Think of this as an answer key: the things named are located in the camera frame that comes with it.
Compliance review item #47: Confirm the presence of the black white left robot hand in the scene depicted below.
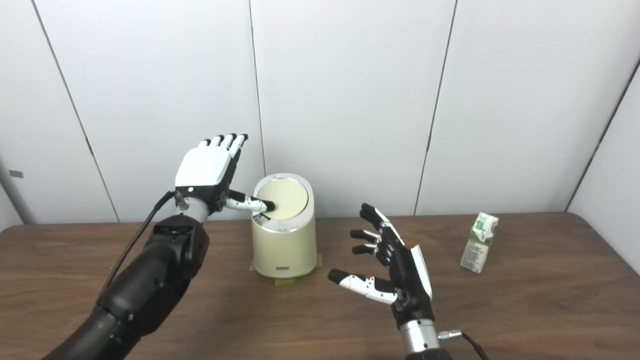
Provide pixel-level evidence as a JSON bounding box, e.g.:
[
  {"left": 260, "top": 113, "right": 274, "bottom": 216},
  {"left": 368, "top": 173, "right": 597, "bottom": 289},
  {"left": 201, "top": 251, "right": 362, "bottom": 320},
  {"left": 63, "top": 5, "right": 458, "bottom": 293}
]
[{"left": 174, "top": 133, "right": 276, "bottom": 217}]

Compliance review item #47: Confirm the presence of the green white milk carton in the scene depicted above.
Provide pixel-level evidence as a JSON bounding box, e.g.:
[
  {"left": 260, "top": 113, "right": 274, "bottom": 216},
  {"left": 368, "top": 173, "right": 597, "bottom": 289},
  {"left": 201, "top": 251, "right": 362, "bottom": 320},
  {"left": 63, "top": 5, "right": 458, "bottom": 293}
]
[{"left": 460, "top": 212, "right": 500, "bottom": 274}]

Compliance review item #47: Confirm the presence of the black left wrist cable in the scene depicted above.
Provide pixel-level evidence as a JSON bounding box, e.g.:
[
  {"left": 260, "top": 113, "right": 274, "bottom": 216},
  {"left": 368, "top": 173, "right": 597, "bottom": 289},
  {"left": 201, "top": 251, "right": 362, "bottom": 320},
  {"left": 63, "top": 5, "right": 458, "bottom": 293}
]
[{"left": 97, "top": 190, "right": 190, "bottom": 301}]

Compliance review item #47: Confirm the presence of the cream round bin lid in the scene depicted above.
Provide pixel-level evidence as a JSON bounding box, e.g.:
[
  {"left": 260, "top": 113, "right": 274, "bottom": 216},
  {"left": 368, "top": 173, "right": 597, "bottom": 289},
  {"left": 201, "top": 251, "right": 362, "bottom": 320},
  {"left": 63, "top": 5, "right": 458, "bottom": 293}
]
[{"left": 256, "top": 178, "right": 309, "bottom": 220}]

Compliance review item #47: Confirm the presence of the cream-colored round bin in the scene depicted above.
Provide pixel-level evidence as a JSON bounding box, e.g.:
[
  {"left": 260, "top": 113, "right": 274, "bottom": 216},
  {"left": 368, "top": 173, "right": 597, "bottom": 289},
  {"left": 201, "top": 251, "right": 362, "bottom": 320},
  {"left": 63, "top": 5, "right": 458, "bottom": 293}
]
[{"left": 251, "top": 173, "right": 318, "bottom": 279}]

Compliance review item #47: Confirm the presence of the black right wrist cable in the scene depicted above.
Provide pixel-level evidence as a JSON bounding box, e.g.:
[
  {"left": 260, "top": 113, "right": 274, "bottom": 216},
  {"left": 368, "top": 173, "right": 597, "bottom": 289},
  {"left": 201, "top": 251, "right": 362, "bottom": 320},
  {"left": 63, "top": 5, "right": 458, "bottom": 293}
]
[{"left": 438, "top": 329, "right": 491, "bottom": 360}]

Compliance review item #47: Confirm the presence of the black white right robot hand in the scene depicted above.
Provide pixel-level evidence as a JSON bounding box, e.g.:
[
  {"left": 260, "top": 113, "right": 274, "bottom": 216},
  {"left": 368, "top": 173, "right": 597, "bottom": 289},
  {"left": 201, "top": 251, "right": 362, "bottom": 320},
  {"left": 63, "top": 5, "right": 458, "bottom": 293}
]
[{"left": 327, "top": 203, "right": 435, "bottom": 328}]

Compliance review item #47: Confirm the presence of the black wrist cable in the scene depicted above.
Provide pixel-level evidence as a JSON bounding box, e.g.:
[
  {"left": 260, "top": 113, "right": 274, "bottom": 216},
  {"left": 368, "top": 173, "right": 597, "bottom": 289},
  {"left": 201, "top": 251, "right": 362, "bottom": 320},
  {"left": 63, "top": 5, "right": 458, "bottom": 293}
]
[
  {"left": 97, "top": 190, "right": 190, "bottom": 301},
  {"left": 438, "top": 329, "right": 491, "bottom": 360}
]

